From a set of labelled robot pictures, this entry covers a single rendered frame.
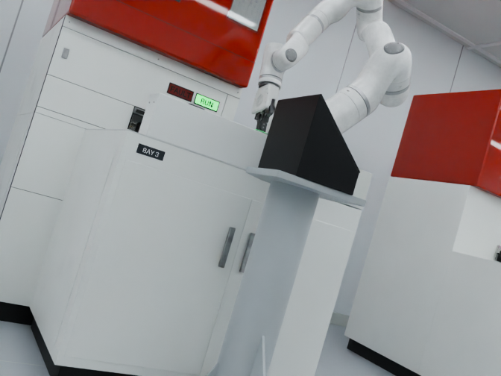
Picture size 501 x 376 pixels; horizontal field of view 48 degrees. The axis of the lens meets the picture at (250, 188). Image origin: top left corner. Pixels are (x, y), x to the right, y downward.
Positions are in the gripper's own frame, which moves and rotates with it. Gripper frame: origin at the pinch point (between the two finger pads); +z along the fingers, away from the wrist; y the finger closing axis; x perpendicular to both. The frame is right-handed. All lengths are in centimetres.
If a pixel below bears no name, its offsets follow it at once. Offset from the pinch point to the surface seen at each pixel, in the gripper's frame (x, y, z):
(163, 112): -36.9, 2.8, 8.2
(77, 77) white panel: -55, -56, -14
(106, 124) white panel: -38, -59, -1
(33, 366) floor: -48, -35, 93
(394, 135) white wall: 234, -187, -114
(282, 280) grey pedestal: 5, 22, 52
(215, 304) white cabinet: 0, -9, 63
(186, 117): -29.3, 2.9, 7.3
